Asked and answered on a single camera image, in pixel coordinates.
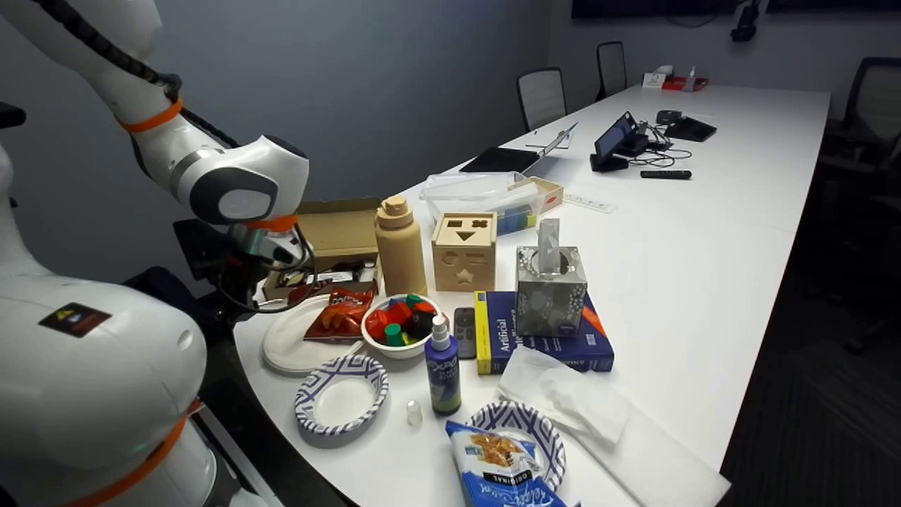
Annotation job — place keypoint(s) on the black remote control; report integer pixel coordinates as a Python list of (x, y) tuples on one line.
[(666, 172)]

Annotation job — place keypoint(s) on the blue book yellow spine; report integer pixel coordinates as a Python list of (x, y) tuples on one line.
[(582, 352)]

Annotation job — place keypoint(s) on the flat black tablet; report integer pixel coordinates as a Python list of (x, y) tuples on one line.
[(499, 160)]

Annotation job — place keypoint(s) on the black wall camera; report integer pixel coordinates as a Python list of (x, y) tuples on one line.
[(747, 19)]

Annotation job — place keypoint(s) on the black toy block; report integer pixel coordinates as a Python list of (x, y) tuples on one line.
[(419, 324)]

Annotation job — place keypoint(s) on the black pouch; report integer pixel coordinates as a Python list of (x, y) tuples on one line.
[(690, 129)]

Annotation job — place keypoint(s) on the blue patterned paper plate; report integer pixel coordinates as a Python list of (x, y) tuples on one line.
[(338, 403), (538, 437)]

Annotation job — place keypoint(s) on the white bowl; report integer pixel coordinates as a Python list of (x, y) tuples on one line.
[(397, 352)]

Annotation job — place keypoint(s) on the blue spray bottle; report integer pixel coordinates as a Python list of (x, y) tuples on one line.
[(440, 371)]

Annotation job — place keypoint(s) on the black smartphone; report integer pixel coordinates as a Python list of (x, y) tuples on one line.
[(465, 333)]

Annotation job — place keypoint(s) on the white paper sheet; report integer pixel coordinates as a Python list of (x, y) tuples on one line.
[(658, 469)]

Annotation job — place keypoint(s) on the white tissue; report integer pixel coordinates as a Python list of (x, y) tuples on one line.
[(547, 241)]

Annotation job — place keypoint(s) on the green toy block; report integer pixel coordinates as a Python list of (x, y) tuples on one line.
[(393, 333)]

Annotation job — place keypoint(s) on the plain white plate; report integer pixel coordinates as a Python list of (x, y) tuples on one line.
[(285, 352)]

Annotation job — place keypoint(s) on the black office chair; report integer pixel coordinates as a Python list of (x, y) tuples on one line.
[(875, 103)]

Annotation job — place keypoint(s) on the grey mesh office chair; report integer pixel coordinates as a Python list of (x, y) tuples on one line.
[(611, 65), (542, 96)]

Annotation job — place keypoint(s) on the grey tissue box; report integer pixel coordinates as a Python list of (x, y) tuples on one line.
[(549, 300)]

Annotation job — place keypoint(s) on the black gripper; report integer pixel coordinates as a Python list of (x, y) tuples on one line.
[(226, 258)]

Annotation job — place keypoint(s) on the black tablet on stand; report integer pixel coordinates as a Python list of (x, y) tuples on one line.
[(614, 137)]

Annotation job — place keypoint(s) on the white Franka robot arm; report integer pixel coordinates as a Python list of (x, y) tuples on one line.
[(95, 396)]

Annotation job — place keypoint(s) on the open cardboard box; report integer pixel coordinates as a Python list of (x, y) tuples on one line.
[(341, 236)]

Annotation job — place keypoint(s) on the red and white box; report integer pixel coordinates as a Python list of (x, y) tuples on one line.
[(680, 82)]

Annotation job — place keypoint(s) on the white paper towel stack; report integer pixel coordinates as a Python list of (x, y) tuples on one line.
[(564, 396)]

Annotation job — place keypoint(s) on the blue snack bag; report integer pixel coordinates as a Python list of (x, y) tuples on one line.
[(497, 479)]

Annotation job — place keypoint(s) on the tan bottle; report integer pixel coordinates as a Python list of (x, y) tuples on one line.
[(402, 254)]

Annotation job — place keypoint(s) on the clear plastic container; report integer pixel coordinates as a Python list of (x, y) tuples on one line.
[(468, 192)]

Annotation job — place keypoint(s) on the wooden shape sorter box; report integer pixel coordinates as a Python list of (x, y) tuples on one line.
[(465, 254)]

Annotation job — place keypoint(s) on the red snack packet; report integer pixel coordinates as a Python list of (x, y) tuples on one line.
[(341, 317)]

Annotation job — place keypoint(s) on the red toy block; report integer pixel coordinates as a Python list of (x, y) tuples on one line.
[(375, 324)]

